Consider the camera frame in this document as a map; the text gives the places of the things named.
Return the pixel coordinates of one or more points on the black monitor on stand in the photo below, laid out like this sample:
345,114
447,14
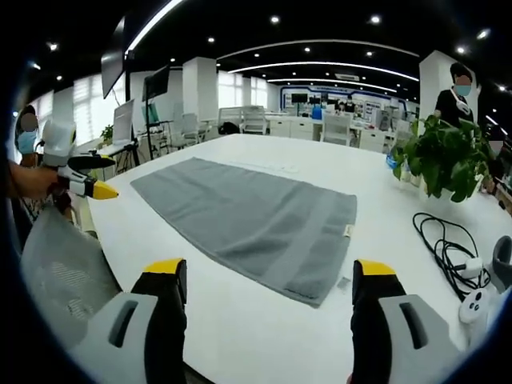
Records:
157,82

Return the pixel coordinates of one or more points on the white table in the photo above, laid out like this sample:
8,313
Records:
248,340

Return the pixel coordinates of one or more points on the white charger plug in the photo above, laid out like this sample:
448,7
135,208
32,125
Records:
471,267

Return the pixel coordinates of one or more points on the large black screen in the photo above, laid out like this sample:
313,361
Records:
113,60

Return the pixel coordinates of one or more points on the white office chair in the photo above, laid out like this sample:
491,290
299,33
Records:
190,128
254,119
337,129

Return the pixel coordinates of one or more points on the person's left hand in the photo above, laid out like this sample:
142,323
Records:
34,180

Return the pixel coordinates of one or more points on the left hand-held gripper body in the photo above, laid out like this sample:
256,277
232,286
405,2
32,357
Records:
58,140

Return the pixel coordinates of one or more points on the white controller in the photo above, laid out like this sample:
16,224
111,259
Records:
474,306

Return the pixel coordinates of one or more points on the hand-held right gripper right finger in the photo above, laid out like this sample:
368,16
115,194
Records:
396,320

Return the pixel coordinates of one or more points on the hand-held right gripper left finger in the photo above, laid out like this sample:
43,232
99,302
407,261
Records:
140,320

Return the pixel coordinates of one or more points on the black bag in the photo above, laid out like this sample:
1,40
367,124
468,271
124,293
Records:
229,128

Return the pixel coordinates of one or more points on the small green plant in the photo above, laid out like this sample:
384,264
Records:
107,132

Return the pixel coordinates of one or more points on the blue packet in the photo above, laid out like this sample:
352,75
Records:
393,162

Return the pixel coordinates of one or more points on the grey mesh chair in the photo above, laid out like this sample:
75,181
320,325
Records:
64,272

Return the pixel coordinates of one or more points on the green potted plant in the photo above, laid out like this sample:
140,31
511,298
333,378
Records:
444,156

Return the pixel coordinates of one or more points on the grey and white device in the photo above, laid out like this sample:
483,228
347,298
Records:
502,264

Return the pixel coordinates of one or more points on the grey towel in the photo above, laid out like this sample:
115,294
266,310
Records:
248,224

